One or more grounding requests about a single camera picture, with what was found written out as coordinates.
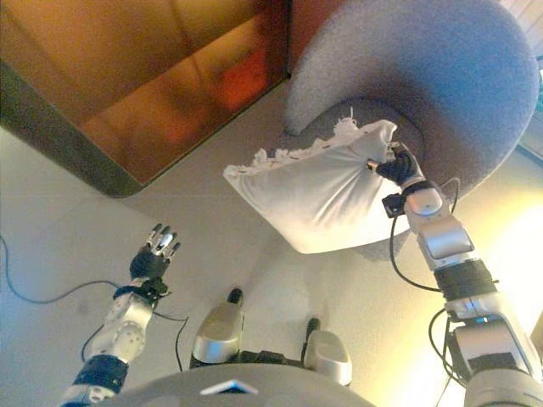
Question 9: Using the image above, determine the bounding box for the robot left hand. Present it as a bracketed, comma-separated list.
[129, 223, 182, 281]

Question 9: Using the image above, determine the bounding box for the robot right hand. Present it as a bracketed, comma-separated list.
[367, 142, 427, 187]

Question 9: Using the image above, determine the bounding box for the white fringed cushion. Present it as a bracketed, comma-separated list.
[223, 108, 411, 255]

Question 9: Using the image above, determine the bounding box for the silver robot left leg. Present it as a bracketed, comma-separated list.
[189, 287, 246, 368]

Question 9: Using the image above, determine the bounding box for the silver robot leg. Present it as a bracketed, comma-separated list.
[301, 316, 353, 387]
[189, 287, 246, 368]

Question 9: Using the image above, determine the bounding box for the grey fabric armchair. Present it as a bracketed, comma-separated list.
[283, 0, 542, 264]

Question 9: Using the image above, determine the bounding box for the silver robot torso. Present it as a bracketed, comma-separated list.
[97, 363, 374, 407]

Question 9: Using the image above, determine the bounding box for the glossy brown cabinet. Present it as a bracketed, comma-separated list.
[0, 0, 340, 199]

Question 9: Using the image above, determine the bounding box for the silver robot right leg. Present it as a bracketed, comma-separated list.
[301, 316, 353, 387]

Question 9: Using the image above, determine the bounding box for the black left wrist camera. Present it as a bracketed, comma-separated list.
[139, 279, 171, 298]

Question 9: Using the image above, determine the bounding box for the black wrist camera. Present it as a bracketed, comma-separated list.
[139, 279, 171, 298]
[381, 192, 404, 219]

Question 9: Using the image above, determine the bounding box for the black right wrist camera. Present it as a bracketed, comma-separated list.
[381, 192, 404, 219]

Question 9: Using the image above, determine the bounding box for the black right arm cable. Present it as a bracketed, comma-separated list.
[389, 177, 467, 387]

